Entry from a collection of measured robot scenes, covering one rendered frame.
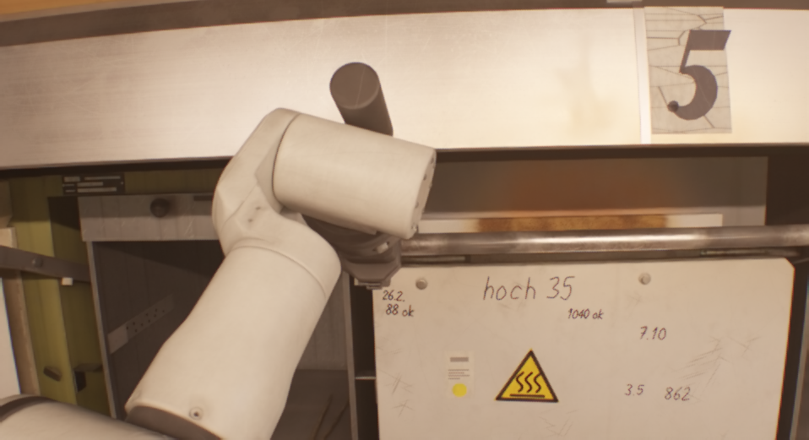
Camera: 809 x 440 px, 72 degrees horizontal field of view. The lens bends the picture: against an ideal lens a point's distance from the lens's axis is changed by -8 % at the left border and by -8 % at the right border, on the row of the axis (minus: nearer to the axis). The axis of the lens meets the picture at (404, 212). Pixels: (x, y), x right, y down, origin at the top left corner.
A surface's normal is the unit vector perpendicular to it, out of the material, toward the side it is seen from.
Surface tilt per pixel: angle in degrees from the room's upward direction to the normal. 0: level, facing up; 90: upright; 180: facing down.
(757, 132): 80
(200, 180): 90
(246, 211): 40
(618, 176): 90
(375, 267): 69
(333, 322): 90
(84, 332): 90
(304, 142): 61
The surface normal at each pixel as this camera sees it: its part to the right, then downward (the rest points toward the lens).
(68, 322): 1.00, -0.02
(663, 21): -0.07, -0.03
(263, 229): 0.08, -0.66
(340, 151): -0.04, -0.35
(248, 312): 0.29, -0.59
